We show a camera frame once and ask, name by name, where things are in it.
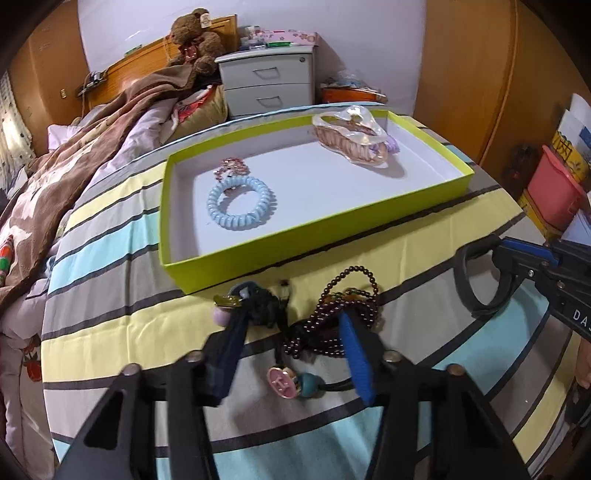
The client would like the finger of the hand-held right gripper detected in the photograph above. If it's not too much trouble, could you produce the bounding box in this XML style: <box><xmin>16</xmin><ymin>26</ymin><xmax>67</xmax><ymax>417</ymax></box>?
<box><xmin>491</xmin><ymin>247</ymin><xmax>548</xmax><ymax>283</ymax></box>
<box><xmin>500</xmin><ymin>237</ymin><xmax>560</xmax><ymax>268</ymax></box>

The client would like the dotted curtain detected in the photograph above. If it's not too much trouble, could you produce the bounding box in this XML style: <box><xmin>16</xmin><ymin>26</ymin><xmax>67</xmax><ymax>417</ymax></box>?
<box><xmin>0</xmin><ymin>69</ymin><xmax>36</xmax><ymax>163</ymax></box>

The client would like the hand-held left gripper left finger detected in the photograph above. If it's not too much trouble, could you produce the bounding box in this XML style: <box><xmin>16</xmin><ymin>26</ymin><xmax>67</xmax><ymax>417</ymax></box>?
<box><xmin>58</xmin><ymin>287</ymin><xmax>253</xmax><ymax>480</ymax></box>

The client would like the hair tie with pink charm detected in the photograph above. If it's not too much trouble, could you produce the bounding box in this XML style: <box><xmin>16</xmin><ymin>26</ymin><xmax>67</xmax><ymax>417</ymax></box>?
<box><xmin>266</xmin><ymin>364</ymin><xmax>354</xmax><ymax>401</ymax></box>

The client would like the plain wooden wardrobe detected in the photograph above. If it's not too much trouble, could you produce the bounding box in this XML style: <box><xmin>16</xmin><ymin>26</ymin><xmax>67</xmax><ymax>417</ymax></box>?
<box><xmin>412</xmin><ymin>0</ymin><xmax>591</xmax><ymax>185</ymax></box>

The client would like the white floral quilt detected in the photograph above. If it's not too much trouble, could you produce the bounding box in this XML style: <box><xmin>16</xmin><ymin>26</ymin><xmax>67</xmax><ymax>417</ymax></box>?
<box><xmin>0</xmin><ymin>91</ymin><xmax>185</xmax><ymax>480</ymax></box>

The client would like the black bow hair clip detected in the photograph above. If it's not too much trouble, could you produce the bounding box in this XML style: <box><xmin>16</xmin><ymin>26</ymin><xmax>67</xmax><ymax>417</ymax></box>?
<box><xmin>209</xmin><ymin>279</ymin><xmax>293</xmax><ymax>329</ymax></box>

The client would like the light blue spiral hair tie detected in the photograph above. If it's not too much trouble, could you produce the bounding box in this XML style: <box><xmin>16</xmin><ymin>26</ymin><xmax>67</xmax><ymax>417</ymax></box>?
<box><xmin>206</xmin><ymin>175</ymin><xmax>278</xmax><ymax>230</ymax></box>

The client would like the striped bedsheet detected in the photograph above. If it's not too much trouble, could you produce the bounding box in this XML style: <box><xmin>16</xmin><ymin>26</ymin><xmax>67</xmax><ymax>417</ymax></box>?
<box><xmin>40</xmin><ymin>103</ymin><xmax>583</xmax><ymax>480</ymax></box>

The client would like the pink floral box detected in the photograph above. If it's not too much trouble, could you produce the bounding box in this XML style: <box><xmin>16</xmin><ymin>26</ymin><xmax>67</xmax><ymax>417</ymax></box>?
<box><xmin>265</xmin><ymin>30</ymin><xmax>321</xmax><ymax>49</ymax></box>

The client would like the pink rhinestone hair clip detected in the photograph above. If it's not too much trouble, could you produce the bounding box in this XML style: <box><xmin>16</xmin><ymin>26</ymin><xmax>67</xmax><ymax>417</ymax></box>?
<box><xmin>213</xmin><ymin>156</ymin><xmax>250</xmax><ymax>186</ymax></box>

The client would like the brown teddy bear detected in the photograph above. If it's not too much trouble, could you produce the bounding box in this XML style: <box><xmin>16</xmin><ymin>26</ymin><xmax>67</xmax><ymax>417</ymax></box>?
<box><xmin>167</xmin><ymin>8</ymin><xmax>223</xmax><ymax>75</ymax></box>

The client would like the wooden wardrobe with flower stickers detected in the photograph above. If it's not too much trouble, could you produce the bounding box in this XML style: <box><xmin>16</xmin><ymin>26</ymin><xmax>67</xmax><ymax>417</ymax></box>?
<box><xmin>8</xmin><ymin>0</ymin><xmax>91</xmax><ymax>154</ymax></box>

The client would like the lime green cardboard box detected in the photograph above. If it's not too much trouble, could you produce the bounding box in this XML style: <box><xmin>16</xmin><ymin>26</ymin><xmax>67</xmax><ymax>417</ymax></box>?
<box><xmin>159</xmin><ymin>109</ymin><xmax>476</xmax><ymax>295</ymax></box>

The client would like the brown patterned blanket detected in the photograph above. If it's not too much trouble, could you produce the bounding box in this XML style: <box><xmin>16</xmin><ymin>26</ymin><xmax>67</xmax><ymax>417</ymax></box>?
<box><xmin>0</xmin><ymin>62</ymin><xmax>200</xmax><ymax>311</ymax></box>

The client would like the person's right hand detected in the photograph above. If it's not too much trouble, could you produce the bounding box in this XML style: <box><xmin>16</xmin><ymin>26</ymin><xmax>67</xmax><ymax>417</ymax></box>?
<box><xmin>575</xmin><ymin>339</ymin><xmax>591</xmax><ymax>389</ymax></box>

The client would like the black wide bangle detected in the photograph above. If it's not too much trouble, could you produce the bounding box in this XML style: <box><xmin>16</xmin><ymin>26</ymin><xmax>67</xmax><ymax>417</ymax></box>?
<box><xmin>453</xmin><ymin>234</ymin><xmax>509</xmax><ymax>319</ymax></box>

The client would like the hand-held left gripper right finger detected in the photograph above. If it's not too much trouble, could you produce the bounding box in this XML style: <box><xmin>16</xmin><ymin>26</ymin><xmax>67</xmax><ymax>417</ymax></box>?
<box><xmin>338</xmin><ymin>310</ymin><xmax>528</xmax><ymax>480</ymax></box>

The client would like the pink plastic bin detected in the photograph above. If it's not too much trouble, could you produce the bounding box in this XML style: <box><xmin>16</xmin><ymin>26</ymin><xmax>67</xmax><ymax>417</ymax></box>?
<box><xmin>526</xmin><ymin>145</ymin><xmax>590</xmax><ymax>232</ymax></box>

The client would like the clear large hair claw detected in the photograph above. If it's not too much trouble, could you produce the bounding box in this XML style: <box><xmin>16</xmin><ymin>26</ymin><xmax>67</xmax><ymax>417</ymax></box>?
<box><xmin>311</xmin><ymin>104</ymin><xmax>393</xmax><ymax>169</ymax></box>

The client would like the red and gold pillow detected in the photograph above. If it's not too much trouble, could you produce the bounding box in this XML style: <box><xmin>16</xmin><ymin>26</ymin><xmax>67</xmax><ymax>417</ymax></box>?
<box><xmin>172</xmin><ymin>85</ymin><xmax>230</xmax><ymax>140</ymax></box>

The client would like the red and green knit cloth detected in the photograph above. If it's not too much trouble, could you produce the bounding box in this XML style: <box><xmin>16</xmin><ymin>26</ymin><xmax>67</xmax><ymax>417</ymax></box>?
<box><xmin>0</xmin><ymin>234</ymin><xmax>13</xmax><ymax>283</ymax></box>

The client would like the dark red bead necklace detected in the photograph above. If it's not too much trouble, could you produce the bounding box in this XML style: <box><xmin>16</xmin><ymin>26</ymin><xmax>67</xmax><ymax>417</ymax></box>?
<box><xmin>281</xmin><ymin>265</ymin><xmax>385</xmax><ymax>361</ymax></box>

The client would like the orange box with clutter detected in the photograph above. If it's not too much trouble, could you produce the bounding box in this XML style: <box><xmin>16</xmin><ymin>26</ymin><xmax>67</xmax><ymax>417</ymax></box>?
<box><xmin>320</xmin><ymin>75</ymin><xmax>389</xmax><ymax>107</ymax></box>

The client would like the white two-drawer nightstand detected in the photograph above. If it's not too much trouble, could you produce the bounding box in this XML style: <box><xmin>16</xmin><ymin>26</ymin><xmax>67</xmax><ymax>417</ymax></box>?
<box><xmin>214</xmin><ymin>47</ymin><xmax>322</xmax><ymax>119</ymax></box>

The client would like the wooden bed headboard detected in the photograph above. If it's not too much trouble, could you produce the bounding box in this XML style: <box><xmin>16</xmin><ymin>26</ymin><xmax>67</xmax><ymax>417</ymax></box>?
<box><xmin>76</xmin><ymin>13</ymin><xmax>240</xmax><ymax>117</ymax></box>

